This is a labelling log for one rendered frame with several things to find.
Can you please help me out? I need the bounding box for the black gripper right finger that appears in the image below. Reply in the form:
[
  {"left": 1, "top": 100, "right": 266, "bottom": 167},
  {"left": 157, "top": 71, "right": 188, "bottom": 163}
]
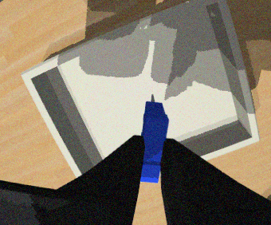
[{"left": 160, "top": 138, "right": 271, "bottom": 225}]

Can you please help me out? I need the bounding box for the white shallow tray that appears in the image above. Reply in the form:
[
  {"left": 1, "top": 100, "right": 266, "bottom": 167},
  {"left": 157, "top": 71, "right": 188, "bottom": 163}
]
[{"left": 21, "top": 0, "right": 260, "bottom": 179}]

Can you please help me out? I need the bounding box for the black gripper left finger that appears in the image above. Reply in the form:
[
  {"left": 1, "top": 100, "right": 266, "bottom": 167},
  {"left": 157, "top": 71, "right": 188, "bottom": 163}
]
[{"left": 0, "top": 136, "right": 145, "bottom": 225}]

